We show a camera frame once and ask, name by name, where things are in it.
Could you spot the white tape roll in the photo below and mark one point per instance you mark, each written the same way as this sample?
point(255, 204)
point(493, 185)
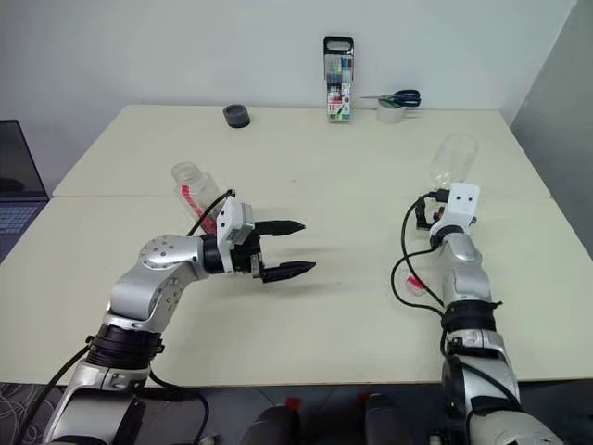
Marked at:
point(388, 115)

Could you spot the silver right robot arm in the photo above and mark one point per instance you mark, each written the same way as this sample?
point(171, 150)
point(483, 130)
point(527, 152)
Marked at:
point(468, 278)

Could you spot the clear wine glass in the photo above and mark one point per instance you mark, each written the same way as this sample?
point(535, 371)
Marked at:
point(454, 157)

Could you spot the dark rounded shape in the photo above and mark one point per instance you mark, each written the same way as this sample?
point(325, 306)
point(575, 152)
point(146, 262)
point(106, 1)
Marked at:
point(387, 422)
point(273, 424)

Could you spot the black tape roll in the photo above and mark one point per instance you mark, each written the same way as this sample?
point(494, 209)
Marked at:
point(236, 116)

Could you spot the marker pen set box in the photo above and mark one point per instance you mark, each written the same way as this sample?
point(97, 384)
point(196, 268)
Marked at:
point(338, 97)

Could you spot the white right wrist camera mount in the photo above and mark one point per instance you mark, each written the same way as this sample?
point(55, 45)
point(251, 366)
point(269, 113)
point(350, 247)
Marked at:
point(463, 204)

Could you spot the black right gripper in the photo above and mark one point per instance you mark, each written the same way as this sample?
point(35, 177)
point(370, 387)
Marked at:
point(435, 215)

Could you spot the clear bottle with red label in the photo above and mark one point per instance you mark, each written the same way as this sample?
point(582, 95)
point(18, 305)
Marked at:
point(197, 185)

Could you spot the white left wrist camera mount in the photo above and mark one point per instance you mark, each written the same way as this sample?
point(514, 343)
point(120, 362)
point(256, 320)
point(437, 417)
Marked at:
point(231, 218)

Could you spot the dark grey laptop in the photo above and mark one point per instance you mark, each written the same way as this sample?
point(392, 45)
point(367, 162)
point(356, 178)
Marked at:
point(16, 162)

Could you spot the white and red bottle cap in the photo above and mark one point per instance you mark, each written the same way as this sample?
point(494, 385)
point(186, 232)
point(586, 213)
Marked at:
point(413, 285)

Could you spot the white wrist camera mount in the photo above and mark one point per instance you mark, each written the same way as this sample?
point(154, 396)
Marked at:
point(463, 204)
point(231, 218)

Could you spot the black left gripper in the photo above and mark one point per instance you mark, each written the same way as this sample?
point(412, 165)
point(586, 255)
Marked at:
point(243, 257)

